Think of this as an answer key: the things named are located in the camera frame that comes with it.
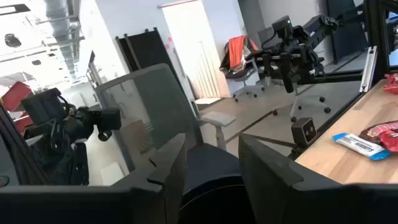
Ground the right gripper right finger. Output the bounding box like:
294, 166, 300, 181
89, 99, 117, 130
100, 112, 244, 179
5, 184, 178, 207
238, 134, 304, 224

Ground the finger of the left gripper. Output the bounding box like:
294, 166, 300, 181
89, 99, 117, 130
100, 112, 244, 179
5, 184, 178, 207
262, 58, 272, 80
279, 58, 295, 94

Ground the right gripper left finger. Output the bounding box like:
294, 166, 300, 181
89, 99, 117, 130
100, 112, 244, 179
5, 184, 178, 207
113, 133, 187, 224

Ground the brown PayDay candy bar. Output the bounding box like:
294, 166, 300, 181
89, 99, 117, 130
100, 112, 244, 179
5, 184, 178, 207
359, 120, 398, 144

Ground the monitor on arm mount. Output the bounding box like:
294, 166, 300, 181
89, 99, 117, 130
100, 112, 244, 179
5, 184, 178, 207
385, 9, 398, 68

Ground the black office chair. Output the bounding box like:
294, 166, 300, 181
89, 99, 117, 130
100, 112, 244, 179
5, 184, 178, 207
219, 35, 267, 102

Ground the white-base office chair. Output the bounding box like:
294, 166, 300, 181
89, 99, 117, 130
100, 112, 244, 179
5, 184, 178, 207
289, 83, 332, 123

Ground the orange jacket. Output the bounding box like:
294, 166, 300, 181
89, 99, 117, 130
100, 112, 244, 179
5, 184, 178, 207
228, 35, 259, 71

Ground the dark blue cabinet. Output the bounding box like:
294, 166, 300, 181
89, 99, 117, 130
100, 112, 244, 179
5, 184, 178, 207
326, 0, 369, 63

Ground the white partition board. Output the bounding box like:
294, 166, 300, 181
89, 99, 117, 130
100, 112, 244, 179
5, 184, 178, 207
157, 0, 231, 99

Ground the grey mesh office chair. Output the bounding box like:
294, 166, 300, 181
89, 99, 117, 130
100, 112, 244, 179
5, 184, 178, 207
95, 63, 246, 224

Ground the white blue Hershey's bar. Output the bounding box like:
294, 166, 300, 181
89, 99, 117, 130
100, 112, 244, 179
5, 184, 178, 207
331, 132, 393, 162

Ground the black partition panel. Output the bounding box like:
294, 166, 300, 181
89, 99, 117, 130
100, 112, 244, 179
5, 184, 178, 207
115, 27, 184, 91

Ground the red tool cart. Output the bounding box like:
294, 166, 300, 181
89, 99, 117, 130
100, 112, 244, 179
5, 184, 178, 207
0, 81, 34, 133

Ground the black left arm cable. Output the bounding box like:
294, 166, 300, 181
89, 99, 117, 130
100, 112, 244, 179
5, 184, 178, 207
261, 29, 277, 50

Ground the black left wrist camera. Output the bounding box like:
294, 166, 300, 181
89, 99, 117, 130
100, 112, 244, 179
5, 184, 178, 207
271, 15, 294, 40

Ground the small black table camera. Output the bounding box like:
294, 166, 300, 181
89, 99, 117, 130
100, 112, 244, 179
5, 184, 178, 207
290, 117, 318, 149

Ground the silver aluminium bracket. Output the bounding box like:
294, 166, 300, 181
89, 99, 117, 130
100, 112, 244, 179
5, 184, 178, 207
359, 45, 378, 93

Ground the silver ceiling air duct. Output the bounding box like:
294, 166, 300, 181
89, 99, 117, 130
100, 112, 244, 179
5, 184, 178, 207
43, 0, 83, 78

